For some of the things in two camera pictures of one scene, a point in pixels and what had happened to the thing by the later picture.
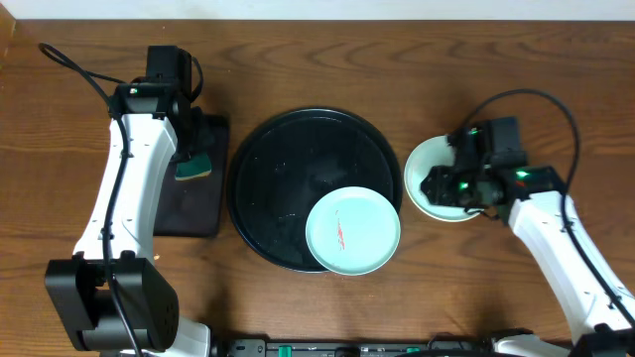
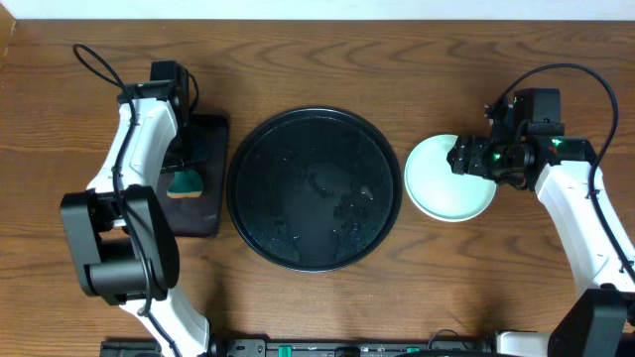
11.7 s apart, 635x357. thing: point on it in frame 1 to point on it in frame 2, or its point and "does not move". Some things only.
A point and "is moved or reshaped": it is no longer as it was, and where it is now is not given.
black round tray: x=292 y=163 does not move
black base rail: x=448 y=347 does not move
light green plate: x=353 y=231 to x=437 y=190
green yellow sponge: x=196 y=167 is moved or reshaped
